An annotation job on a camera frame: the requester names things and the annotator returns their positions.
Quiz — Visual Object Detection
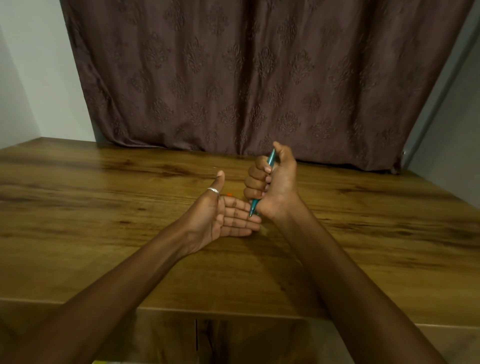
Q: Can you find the person's left hand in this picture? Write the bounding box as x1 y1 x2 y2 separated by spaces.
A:
179 170 262 257

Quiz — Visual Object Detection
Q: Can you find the person's right hand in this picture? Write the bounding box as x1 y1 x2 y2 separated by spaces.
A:
244 141 301 222

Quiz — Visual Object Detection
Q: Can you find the teal pen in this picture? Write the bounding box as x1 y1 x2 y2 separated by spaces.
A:
249 148 277 218

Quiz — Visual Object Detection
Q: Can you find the person's right forearm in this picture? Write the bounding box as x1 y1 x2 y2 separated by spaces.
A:
268 195 449 364

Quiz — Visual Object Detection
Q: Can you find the person's left forearm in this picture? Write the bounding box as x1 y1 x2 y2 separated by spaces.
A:
0 225 196 364

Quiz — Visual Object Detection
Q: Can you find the brown patterned curtain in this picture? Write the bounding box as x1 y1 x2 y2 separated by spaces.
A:
60 0 475 174

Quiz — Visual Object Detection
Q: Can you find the grey metal door frame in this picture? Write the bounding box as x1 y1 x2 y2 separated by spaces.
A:
401 7 480 167

